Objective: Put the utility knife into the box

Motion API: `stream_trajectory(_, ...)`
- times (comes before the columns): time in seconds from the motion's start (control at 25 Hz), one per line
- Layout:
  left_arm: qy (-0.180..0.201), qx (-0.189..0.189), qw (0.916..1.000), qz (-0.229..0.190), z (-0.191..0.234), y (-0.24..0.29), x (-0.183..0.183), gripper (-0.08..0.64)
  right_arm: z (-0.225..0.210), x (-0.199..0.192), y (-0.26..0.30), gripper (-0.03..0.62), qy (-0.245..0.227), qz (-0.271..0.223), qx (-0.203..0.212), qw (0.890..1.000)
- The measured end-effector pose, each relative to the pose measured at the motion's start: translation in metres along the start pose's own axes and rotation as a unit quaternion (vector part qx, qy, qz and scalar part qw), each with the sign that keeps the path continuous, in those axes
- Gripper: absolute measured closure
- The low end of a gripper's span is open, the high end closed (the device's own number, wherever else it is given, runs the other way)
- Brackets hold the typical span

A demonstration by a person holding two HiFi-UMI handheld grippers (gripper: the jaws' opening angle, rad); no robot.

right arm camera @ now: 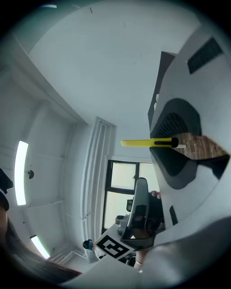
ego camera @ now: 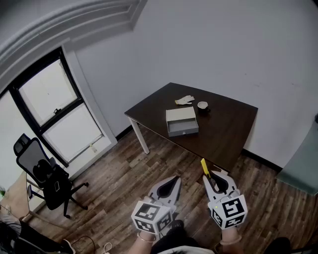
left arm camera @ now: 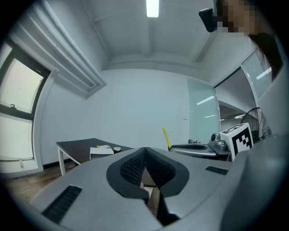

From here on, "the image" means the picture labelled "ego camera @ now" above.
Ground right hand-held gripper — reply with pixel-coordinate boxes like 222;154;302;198
202;171;248;231

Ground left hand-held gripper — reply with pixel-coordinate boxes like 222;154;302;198
131;176;182;235

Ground yellow plastic stick tool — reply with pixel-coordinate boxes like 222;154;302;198
200;158;212;180

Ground grey drawer box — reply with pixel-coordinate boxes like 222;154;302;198
165;106;200;138

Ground person's left forearm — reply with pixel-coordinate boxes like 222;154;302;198
127;231;158;254

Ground person's right forearm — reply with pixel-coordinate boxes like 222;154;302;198
219;227;246;254

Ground person's black trousers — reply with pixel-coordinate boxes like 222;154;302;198
151;219;200;254

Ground dark wooden table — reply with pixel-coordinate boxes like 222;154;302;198
124;82;259;175

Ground person's white shirt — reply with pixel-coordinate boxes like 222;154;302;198
158;245;212;254

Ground black floor item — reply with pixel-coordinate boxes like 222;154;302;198
262;236;292;254

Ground white and black cup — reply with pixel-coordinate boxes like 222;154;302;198
197;101;212;113

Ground teal glass panel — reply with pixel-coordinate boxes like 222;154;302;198
275;121;318;197

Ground white work glove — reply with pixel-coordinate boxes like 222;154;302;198
174;95;195;106

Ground black office chair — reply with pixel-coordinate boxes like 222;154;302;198
13;133;89;220

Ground light wooden desk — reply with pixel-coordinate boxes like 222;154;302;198
0;170;52;224

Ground black framed window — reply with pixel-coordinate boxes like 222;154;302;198
0;46;105;169

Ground thin metal bracelet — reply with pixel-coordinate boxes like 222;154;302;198
137;231;157;243

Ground pale bead bracelet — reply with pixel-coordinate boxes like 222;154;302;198
220;234;242;247

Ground black floor cable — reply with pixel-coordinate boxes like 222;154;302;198
71;235;97;254

